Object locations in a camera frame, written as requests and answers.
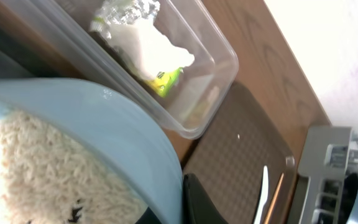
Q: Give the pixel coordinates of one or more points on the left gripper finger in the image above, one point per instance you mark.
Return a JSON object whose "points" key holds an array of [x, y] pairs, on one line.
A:
{"points": [[199, 209]]}

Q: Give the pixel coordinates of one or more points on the wooden chopstick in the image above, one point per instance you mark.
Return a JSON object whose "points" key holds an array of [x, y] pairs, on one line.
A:
{"points": [[274, 200]]}

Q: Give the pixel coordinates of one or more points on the light blue plastic knife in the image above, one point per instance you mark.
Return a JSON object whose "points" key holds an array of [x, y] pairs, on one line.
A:
{"points": [[264, 191]]}

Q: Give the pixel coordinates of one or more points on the light blue bowl with rice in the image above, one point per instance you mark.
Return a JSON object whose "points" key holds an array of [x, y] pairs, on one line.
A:
{"points": [[113, 128]]}

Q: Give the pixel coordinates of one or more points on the white tissue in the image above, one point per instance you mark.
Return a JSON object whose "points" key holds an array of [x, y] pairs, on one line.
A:
{"points": [[146, 51]]}

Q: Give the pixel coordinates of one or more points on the foil snack wrapper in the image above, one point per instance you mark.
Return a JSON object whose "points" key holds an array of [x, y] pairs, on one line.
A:
{"points": [[128, 12]]}

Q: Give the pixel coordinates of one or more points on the grey plastic dishwasher rack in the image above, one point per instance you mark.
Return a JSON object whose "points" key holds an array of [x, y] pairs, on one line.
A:
{"points": [[329, 155]]}

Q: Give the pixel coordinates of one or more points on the brown serving tray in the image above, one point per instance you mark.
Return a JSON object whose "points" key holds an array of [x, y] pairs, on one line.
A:
{"points": [[230, 157]]}

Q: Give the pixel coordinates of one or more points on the clear plastic bin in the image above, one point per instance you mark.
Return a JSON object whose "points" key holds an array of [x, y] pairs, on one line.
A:
{"points": [[192, 101]]}

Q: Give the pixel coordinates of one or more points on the pile of white rice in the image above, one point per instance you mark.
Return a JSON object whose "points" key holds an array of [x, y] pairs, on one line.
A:
{"points": [[48, 177]]}

